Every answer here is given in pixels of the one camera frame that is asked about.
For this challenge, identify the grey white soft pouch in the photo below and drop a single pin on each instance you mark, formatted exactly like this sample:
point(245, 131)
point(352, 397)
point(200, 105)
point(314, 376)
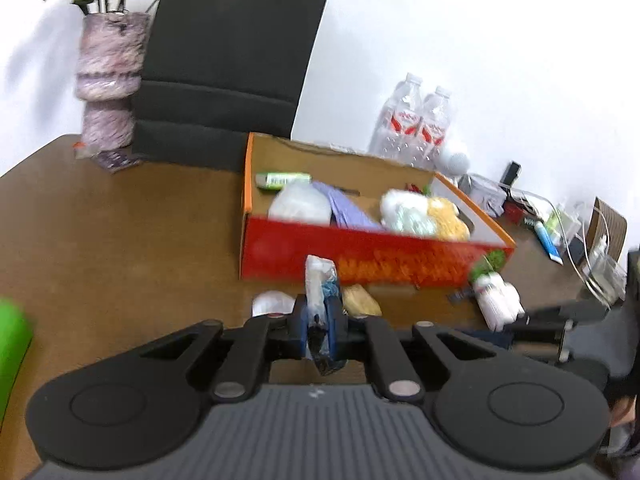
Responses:
point(300, 202)

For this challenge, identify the small dark flat item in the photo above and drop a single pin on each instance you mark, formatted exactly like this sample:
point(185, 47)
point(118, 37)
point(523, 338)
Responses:
point(458, 296)

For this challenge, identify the black paper bag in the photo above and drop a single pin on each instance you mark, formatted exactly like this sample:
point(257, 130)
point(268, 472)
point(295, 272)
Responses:
point(225, 60)

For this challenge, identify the white plastic bottle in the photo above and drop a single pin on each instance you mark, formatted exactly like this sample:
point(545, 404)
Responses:
point(495, 302)

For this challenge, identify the brown cardboard stand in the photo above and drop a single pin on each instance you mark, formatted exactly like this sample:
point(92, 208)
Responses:
point(610, 225)

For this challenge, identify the clear blue plastic packet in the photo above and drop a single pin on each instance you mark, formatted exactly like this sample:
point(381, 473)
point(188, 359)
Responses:
point(320, 280)

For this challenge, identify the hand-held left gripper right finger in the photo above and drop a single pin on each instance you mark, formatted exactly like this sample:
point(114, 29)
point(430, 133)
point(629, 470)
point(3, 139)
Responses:
point(334, 327)

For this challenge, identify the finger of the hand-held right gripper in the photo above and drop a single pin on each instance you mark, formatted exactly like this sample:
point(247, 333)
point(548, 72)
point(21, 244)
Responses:
point(537, 334)
point(567, 311)

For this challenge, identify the pink mottled vase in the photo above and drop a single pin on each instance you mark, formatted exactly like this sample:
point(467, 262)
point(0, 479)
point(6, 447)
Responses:
point(111, 70)

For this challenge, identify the white round toy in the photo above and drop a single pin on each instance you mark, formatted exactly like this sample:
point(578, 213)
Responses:
point(454, 157)

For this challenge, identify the small black phone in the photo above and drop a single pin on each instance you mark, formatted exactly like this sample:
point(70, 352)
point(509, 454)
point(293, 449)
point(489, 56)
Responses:
point(510, 173)

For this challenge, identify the clear water bottle red label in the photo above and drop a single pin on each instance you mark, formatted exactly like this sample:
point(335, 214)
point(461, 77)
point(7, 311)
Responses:
point(397, 125)
point(434, 127)

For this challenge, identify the small white round disc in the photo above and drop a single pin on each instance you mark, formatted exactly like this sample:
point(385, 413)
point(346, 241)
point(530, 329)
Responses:
point(272, 304)

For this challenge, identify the small purple card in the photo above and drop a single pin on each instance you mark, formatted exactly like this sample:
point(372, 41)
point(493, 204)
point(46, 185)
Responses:
point(117, 161)

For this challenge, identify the green foam cylinder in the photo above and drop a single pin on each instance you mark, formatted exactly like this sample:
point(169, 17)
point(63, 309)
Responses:
point(12, 355)

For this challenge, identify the red and black striped item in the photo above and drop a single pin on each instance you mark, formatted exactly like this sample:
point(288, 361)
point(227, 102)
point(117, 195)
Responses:
point(520, 211)

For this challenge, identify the white and orange plush toy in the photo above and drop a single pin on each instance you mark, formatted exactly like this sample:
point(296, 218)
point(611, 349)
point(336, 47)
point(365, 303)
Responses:
point(425, 215)

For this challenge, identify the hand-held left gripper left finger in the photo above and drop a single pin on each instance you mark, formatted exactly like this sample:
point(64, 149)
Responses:
point(300, 327)

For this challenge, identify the blue and white tube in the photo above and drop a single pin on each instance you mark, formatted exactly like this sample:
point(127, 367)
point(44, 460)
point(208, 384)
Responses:
point(547, 241)

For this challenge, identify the tan small packet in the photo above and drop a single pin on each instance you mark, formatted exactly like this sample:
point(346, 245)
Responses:
point(361, 301)

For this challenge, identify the red cardboard box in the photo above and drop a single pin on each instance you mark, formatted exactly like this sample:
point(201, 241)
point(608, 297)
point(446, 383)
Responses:
point(390, 260)

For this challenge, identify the green white tube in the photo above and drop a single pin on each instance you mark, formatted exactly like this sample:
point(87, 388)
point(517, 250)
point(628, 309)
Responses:
point(282, 179)

